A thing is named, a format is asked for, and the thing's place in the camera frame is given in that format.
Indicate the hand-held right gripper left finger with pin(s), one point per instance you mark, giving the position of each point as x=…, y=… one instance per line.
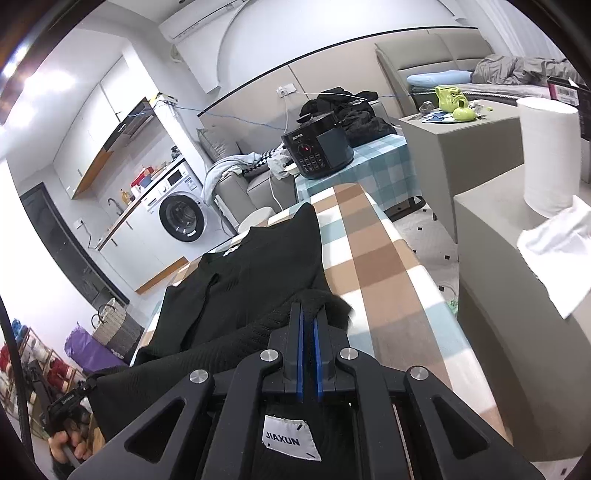
x=299, y=355

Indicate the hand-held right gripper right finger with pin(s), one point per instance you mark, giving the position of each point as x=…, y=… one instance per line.
x=318, y=360

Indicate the black knit sweater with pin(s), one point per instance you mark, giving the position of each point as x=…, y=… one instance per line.
x=258, y=277

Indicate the pile of black clothes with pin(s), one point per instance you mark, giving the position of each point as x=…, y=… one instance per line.
x=360, y=122

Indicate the person's left hand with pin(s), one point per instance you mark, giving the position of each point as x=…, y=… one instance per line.
x=57, y=451

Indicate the wooden storage shelf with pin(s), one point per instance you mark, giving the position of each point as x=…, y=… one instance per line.
x=41, y=369

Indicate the purple bag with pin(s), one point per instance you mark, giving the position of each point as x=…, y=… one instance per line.
x=87, y=350

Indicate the woven laundry basket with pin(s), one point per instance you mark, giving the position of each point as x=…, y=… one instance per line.
x=115, y=327

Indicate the brown blue checked tablecloth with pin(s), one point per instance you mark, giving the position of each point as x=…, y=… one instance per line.
x=383, y=286

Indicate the white round stool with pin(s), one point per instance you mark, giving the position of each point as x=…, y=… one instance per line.
x=256, y=220

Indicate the white lower cabinets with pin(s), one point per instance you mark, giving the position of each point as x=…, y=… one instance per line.
x=124, y=249

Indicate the white cabinets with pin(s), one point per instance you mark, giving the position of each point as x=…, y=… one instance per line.
x=87, y=134
x=124, y=249

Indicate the grey sofa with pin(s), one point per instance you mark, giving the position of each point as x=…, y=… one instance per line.
x=231, y=189

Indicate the white washing machine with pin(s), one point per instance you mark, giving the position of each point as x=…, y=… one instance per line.
x=180, y=217

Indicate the white bowl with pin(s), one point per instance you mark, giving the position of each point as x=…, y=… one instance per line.
x=291, y=170

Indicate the grey crumpled garment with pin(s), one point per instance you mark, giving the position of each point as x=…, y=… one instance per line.
x=279, y=166

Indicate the striped black white pillow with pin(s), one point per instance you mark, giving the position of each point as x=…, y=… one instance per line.
x=258, y=164

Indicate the light blue blanket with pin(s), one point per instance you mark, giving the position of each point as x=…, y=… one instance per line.
x=226, y=173

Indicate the large grey box table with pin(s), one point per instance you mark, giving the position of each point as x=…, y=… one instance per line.
x=498, y=277

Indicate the teal checked tablecloth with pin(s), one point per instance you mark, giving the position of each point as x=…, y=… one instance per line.
x=378, y=166

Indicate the kitchen faucet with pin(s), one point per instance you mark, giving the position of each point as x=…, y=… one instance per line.
x=113, y=204

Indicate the black pressure cooker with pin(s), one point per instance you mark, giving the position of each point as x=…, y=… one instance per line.
x=323, y=147

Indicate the yellow bottle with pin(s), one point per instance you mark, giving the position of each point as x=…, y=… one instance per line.
x=125, y=196

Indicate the red box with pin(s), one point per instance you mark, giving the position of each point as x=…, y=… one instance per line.
x=141, y=180

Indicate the small grey box table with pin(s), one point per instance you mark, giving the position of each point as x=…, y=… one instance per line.
x=461, y=161

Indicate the white tissue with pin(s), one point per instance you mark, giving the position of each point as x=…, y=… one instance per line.
x=554, y=254

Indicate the white upper cabinets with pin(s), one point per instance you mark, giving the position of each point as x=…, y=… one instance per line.
x=87, y=134

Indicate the range hood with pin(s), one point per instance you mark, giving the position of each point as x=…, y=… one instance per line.
x=131, y=124

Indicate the green teapot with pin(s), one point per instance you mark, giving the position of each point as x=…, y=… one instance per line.
x=463, y=113

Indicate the green face mug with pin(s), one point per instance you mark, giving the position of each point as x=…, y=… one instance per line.
x=450, y=98

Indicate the white paper towel roll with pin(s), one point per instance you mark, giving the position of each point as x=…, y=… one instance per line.
x=547, y=157

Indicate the blue pillow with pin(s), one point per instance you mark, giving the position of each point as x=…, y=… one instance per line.
x=438, y=78

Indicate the white air conditioner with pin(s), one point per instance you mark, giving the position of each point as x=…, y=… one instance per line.
x=194, y=21

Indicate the grey duvet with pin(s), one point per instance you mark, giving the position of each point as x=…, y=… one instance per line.
x=517, y=69

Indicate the dark labelled box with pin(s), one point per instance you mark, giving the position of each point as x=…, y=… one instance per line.
x=565, y=92

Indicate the wall socket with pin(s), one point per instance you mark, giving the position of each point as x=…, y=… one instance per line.
x=287, y=90

